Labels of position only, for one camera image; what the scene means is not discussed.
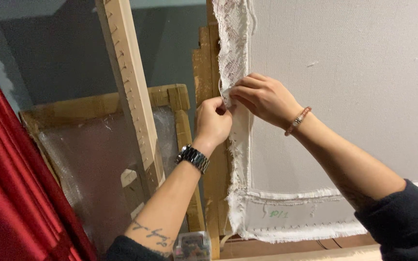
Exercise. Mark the person's right hand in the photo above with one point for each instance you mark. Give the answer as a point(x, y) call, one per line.
point(270, 101)

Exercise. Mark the person's left hand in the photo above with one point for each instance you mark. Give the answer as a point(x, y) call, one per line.
point(211, 123)

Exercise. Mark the thin white thread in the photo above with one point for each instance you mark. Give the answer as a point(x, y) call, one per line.
point(220, 87)

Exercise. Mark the white frayed canvas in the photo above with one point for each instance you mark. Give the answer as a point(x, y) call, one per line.
point(339, 90)

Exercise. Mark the dark metal wristwatch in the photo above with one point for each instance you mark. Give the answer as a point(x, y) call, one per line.
point(193, 158)

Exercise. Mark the light wooden bar with nails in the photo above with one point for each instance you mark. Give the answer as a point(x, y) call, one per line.
point(129, 72)

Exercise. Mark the white tape piece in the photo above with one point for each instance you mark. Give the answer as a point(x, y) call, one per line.
point(137, 210)
point(129, 177)

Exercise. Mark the clear box of coloured pins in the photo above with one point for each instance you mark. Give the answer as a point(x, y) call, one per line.
point(191, 248)

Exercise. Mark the person's black left sleeve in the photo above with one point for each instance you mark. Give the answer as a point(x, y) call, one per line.
point(129, 251)

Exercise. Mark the person's black sleeve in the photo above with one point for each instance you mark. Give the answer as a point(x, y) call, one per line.
point(405, 224)
point(129, 251)

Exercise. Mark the pale wooden beam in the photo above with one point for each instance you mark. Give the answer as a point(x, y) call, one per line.
point(303, 255)

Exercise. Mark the person's black right sleeve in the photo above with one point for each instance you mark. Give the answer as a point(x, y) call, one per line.
point(405, 224)

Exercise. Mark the red satin curtain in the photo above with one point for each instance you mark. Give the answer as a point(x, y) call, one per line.
point(9, 181)

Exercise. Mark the brown wooden stretcher frame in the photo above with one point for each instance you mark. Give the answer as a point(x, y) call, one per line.
point(205, 65)

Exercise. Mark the bubble-wrapped frame with cardboard edges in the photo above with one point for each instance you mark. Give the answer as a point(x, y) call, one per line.
point(96, 152)

